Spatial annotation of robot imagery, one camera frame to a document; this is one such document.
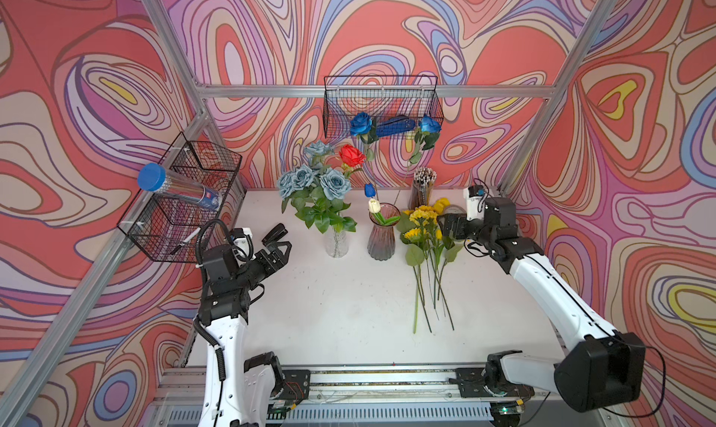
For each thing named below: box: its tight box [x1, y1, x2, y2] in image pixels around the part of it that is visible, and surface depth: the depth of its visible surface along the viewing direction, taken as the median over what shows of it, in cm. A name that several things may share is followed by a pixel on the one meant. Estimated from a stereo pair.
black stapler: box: [261, 222, 289, 248], surface depth 104 cm
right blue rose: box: [409, 113, 442, 165], surface depth 77 cm
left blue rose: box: [349, 111, 379, 144], surface depth 77 cm
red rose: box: [339, 143, 367, 167], surface depth 79 cm
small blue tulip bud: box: [364, 182, 376, 198], surface depth 83 cm
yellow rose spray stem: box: [396, 205, 455, 334], surface depth 96 cm
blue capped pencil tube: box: [137, 162, 223, 211], surface depth 67 cm
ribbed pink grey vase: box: [367, 202, 401, 262], surface depth 88 cm
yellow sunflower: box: [434, 229, 464, 301], surface depth 101 cm
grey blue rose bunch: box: [277, 140, 358, 235], surface depth 78 cm
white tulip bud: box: [368, 197, 382, 214], surface depth 76 cm
